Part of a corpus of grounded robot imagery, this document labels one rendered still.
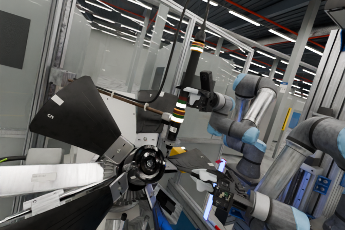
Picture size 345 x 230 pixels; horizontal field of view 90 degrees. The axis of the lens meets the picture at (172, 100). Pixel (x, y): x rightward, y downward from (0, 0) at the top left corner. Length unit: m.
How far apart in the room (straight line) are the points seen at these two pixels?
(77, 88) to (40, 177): 0.28
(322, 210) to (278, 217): 0.66
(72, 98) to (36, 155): 0.22
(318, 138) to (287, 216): 0.26
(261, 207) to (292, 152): 0.24
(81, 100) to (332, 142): 0.76
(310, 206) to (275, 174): 0.58
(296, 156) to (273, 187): 0.14
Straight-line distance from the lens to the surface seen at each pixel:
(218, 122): 0.81
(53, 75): 1.00
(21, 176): 0.68
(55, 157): 0.72
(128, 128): 0.90
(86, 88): 0.61
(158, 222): 0.63
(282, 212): 0.69
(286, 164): 0.78
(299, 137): 0.77
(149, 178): 0.57
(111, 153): 0.63
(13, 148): 1.34
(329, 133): 0.71
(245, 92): 1.10
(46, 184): 0.67
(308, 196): 1.27
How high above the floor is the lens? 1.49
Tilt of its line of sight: 6 degrees down
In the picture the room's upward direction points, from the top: 15 degrees clockwise
